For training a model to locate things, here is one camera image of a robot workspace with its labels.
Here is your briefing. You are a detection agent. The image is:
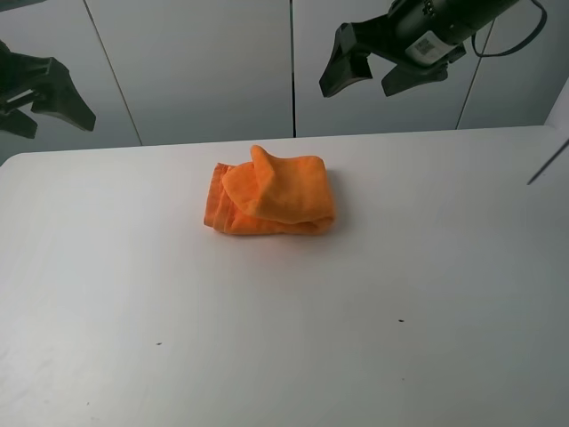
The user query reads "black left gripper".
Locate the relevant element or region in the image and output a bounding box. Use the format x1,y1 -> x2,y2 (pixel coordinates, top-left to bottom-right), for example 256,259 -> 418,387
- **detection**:
0,42 -> 96,138

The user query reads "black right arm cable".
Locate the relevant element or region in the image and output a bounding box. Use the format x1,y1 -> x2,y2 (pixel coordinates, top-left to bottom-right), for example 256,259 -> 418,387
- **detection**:
526,137 -> 569,186

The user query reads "orange terry towel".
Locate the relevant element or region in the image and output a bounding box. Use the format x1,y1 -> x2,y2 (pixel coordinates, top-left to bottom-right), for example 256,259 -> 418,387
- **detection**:
204,145 -> 336,236

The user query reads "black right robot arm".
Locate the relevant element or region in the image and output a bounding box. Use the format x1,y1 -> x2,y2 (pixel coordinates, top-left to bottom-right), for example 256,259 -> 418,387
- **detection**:
319,0 -> 517,98

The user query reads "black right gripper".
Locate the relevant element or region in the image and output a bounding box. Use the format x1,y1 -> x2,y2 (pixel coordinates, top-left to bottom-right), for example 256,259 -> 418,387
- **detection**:
319,15 -> 466,97

